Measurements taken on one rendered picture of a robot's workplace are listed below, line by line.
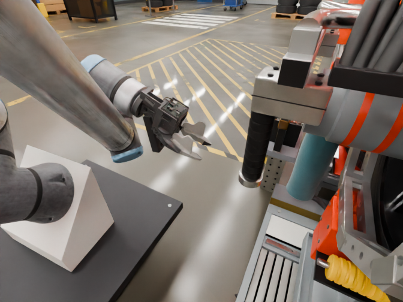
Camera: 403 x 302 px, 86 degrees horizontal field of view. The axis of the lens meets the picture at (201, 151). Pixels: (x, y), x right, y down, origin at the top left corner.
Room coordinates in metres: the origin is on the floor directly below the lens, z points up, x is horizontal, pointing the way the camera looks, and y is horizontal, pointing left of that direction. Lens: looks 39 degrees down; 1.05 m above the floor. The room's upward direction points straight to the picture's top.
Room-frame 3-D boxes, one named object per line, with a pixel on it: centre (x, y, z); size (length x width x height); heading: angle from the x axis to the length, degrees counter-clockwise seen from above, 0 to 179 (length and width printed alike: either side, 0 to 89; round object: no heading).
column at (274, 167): (0.95, -0.44, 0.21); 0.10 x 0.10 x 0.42; 62
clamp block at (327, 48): (0.57, -0.28, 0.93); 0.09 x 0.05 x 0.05; 62
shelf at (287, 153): (0.92, -0.43, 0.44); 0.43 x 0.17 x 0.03; 152
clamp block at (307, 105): (0.27, -0.12, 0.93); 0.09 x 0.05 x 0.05; 62
